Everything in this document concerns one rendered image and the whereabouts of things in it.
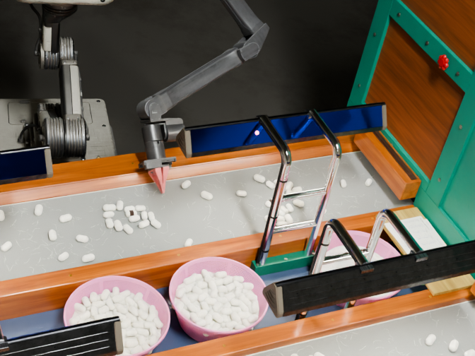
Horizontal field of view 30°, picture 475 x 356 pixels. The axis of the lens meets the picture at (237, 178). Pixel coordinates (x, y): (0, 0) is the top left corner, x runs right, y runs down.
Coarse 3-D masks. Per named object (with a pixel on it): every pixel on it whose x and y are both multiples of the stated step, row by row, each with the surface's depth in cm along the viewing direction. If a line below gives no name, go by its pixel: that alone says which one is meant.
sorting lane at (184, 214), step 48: (96, 192) 260; (144, 192) 264; (192, 192) 267; (336, 192) 278; (384, 192) 282; (0, 240) 239; (48, 240) 242; (96, 240) 245; (144, 240) 248; (192, 240) 251
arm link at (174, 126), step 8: (152, 104) 260; (152, 112) 260; (144, 120) 263; (152, 120) 260; (160, 120) 261; (168, 120) 265; (176, 120) 266; (168, 128) 264; (176, 128) 265; (168, 136) 264
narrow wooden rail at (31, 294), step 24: (360, 216) 267; (240, 240) 251; (288, 240) 254; (360, 240) 268; (96, 264) 235; (120, 264) 236; (144, 264) 238; (168, 264) 239; (216, 264) 248; (0, 288) 223; (24, 288) 225; (48, 288) 226; (72, 288) 230; (120, 288) 238; (0, 312) 225; (24, 312) 229
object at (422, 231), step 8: (408, 224) 266; (416, 224) 267; (424, 224) 267; (392, 232) 262; (416, 232) 264; (424, 232) 264; (432, 232) 265; (400, 240) 260; (416, 240) 261; (424, 240) 262; (432, 240) 262; (440, 240) 263; (408, 248) 258; (424, 248) 259; (432, 248) 260
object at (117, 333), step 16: (96, 320) 177; (112, 320) 177; (32, 336) 171; (48, 336) 172; (64, 336) 173; (80, 336) 174; (96, 336) 176; (112, 336) 177; (0, 352) 168; (16, 352) 169; (32, 352) 171; (48, 352) 172; (64, 352) 174; (80, 352) 175; (96, 352) 176; (112, 352) 178
